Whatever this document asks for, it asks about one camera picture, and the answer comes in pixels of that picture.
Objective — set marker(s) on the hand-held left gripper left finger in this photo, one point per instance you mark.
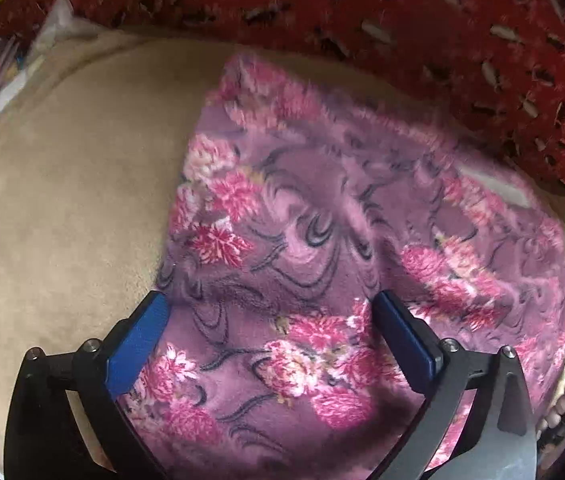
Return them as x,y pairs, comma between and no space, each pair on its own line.
137,342

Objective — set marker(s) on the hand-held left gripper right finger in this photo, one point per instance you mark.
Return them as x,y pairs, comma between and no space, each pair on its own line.
410,342

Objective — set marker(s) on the purple floral fleece top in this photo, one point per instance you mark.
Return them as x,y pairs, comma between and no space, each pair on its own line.
342,270

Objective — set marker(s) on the person's right hand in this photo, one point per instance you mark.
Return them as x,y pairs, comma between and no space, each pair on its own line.
562,410

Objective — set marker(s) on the beige fleece blanket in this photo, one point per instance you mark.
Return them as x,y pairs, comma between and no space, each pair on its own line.
62,220

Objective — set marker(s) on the red patterned quilt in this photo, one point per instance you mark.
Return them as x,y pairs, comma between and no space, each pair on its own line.
412,35

